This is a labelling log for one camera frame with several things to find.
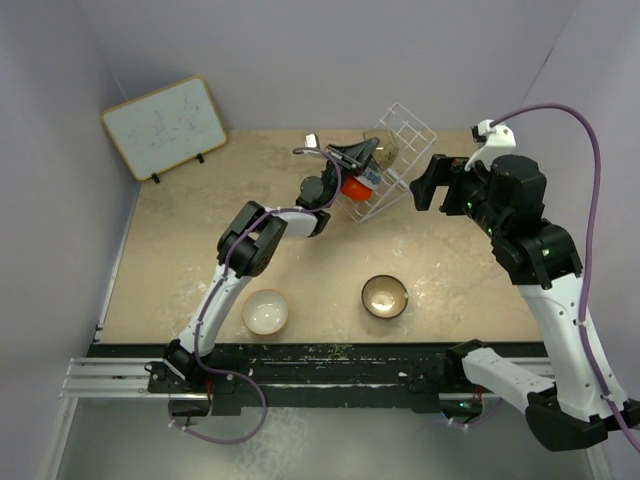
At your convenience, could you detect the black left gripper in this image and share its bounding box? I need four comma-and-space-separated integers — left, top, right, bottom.
320, 138, 377, 209

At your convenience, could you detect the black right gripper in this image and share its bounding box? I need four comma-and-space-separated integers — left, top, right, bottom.
411, 153, 507, 239

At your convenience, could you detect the blue floral ceramic bowl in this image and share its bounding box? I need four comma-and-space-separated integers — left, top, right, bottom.
358, 168, 381, 190

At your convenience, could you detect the orange plastic bowl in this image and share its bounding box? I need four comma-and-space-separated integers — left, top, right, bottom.
341, 177, 373, 202

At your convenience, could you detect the black glossy bowl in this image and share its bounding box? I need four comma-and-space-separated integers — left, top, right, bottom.
363, 128, 400, 172

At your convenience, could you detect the beige bowl dark rim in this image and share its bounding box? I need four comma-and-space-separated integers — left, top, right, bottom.
361, 274, 409, 320

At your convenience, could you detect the white bowl orange rim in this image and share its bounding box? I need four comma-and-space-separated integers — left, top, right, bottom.
242, 289, 289, 336

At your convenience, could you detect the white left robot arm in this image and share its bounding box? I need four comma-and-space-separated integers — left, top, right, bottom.
164, 134, 380, 392

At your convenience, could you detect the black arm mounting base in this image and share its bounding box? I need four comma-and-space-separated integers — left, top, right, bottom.
85, 341, 546, 417

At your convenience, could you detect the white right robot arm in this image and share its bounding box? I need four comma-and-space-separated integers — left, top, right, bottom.
410, 154, 639, 452

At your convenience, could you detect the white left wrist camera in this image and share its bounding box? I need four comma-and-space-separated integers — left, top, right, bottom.
304, 133, 319, 149

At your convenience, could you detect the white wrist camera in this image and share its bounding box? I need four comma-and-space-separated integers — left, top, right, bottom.
304, 133, 319, 149
464, 119, 516, 171

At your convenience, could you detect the white wire dish rack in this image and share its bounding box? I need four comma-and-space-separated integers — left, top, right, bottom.
329, 103, 437, 223

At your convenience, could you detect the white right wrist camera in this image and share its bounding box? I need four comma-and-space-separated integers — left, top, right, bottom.
464, 119, 516, 171

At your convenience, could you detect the small whiteboard wooden frame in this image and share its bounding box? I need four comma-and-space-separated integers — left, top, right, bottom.
100, 76, 227, 182

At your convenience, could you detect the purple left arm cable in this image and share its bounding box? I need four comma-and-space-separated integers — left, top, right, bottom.
167, 147, 344, 445

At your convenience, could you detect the aluminium extrusion rail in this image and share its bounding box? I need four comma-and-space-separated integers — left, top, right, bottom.
61, 358, 149, 399

